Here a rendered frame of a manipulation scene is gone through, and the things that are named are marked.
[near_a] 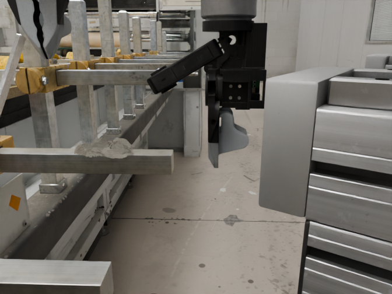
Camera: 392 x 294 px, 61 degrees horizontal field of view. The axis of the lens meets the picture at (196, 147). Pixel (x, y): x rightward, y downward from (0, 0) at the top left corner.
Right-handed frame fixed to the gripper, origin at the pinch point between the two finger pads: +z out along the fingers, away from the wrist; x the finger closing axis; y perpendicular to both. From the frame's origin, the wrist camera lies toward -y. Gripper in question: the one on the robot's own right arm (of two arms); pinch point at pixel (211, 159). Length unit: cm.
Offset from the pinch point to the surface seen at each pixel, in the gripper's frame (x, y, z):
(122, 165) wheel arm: -3.8, -12.9, -0.2
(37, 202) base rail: 11.5, -36.1, 14.2
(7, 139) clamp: 0.6, -32.6, -2.6
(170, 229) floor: 119, -25, 85
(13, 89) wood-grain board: 40, -55, -5
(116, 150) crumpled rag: -4.4, -13.5, -2.6
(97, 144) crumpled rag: -2.8, -16.7, -3.0
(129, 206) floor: 145, -55, 85
